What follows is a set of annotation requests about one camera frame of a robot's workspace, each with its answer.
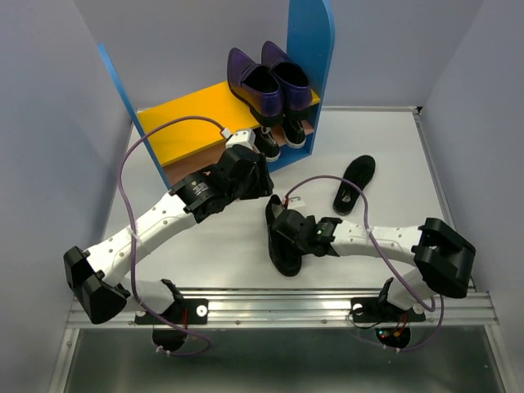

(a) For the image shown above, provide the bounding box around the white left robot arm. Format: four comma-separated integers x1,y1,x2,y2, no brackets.
63,144,273,324

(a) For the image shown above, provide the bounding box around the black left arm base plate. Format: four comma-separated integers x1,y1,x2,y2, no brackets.
160,298,209,326

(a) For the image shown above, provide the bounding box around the all-black lace sneaker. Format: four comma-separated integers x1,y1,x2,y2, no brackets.
265,195,302,277

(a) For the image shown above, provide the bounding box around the blue shoe shelf frame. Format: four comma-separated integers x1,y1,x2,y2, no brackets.
98,1,335,186

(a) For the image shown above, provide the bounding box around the all-black slip-on shoe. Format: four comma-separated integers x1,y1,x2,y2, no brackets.
332,154,377,217

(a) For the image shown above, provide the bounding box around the purple loafer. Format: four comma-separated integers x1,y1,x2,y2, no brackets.
261,41,313,121
226,47,284,127

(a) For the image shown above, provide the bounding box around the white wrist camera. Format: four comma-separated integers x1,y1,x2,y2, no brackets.
225,129,255,151
287,196,305,210

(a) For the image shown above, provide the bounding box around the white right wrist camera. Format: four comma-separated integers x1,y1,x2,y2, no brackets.
287,196,305,210

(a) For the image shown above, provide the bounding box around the black sneaker orange sole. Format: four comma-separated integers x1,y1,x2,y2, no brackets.
254,127,280,162

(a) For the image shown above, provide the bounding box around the pink middle shelf board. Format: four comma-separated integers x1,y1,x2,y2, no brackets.
163,120,314,185

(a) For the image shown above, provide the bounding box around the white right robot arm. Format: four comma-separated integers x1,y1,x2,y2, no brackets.
268,209,476,321

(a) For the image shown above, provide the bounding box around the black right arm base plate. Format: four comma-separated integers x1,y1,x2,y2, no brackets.
350,297,426,323

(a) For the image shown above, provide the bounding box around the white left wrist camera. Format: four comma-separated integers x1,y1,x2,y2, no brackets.
225,129,255,151

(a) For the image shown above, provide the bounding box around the yellow top shelf board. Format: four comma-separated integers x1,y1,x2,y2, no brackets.
137,80,322,168

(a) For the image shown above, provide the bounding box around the black white-laced sneaker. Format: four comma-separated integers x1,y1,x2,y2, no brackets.
282,117,306,149

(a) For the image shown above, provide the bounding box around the aluminium mounting rail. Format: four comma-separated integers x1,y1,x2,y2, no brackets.
67,288,499,328

